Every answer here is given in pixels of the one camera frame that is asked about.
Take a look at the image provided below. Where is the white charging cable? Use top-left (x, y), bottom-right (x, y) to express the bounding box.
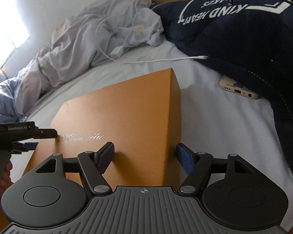
top-left (95, 9), bottom-right (209, 64)

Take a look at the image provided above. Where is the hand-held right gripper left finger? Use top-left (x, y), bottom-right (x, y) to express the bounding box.
top-left (22, 141), bottom-right (115, 197)

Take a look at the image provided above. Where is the bed with grey sheet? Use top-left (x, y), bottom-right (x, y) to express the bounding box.
top-left (0, 39), bottom-right (293, 225)

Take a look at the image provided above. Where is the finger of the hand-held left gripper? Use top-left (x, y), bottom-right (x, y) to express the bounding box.
top-left (10, 142), bottom-right (39, 155)
top-left (37, 128), bottom-right (59, 140)

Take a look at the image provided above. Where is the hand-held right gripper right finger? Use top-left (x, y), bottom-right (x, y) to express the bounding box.
top-left (176, 144), bottom-right (266, 197)

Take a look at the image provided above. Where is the light blue duvet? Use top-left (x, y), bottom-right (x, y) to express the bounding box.
top-left (0, 77), bottom-right (23, 119)

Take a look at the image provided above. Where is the grey duvet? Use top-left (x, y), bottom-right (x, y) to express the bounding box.
top-left (15, 0), bottom-right (164, 114)

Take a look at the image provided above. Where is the navy printed blanket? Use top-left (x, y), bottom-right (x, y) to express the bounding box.
top-left (150, 0), bottom-right (293, 182)

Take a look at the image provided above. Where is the window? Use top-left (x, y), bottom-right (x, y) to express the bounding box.
top-left (0, 0), bottom-right (31, 74)

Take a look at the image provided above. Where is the phone in beige case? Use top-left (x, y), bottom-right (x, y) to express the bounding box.
top-left (219, 75), bottom-right (261, 100)

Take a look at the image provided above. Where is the orange box lid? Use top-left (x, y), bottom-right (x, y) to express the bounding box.
top-left (22, 67), bottom-right (182, 188)

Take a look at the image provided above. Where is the person's left hand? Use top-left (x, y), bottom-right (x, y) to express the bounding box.
top-left (0, 160), bottom-right (14, 193)

